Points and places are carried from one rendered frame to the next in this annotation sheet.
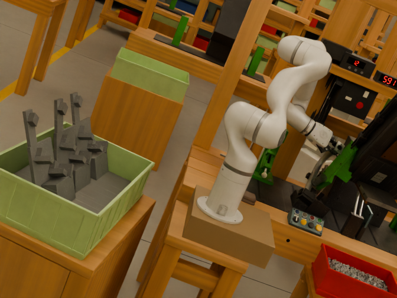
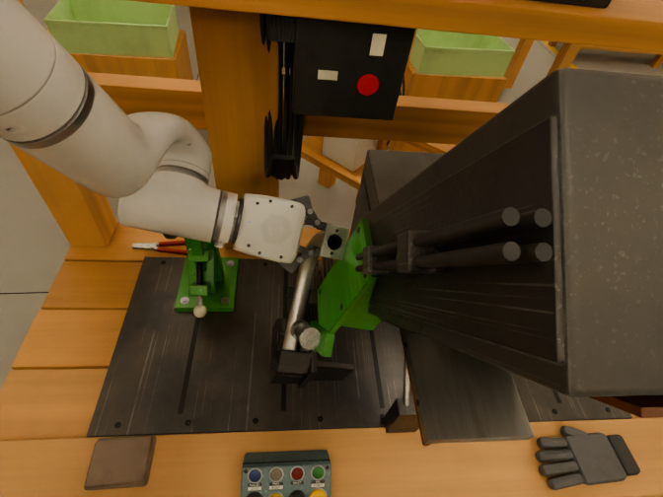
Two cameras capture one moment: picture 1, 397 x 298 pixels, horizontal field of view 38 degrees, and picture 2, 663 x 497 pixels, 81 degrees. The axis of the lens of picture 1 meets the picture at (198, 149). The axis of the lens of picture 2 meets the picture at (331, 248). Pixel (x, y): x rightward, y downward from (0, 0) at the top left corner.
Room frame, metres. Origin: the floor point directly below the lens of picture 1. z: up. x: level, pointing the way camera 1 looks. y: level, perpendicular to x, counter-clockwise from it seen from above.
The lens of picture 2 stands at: (2.23, -0.54, 1.69)
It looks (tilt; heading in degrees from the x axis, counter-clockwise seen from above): 49 degrees down; 353
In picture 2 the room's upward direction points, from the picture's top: 9 degrees clockwise
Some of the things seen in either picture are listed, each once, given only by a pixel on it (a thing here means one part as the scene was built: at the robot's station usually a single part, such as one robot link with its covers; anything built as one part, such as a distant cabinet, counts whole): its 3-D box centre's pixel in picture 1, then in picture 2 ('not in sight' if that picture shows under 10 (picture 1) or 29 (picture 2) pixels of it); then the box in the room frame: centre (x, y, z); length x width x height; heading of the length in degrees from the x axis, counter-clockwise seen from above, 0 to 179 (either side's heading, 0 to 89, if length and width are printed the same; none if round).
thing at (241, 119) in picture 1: (243, 136); not in sight; (2.09, -0.13, 1.24); 0.19 x 0.12 x 0.24; 72
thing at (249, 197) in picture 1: (244, 196); (120, 461); (2.39, -0.26, 0.91); 0.10 x 0.08 x 0.03; 95
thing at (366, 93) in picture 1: (352, 97); (346, 57); (2.88, -0.60, 1.42); 0.17 x 0.12 x 0.15; 94
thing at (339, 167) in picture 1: (346, 164); (361, 285); (2.61, -0.65, 1.17); 0.13 x 0.12 x 0.20; 94
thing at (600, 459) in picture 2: not in sight; (581, 454); (2.42, -1.12, 0.91); 0.20 x 0.11 x 0.03; 96
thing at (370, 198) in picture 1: (373, 189); (443, 321); (2.58, -0.81, 1.11); 0.39 x 0.16 x 0.03; 4
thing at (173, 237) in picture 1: (208, 235); not in sight; (2.07, -0.17, 0.83); 0.32 x 0.32 x 0.04; 3
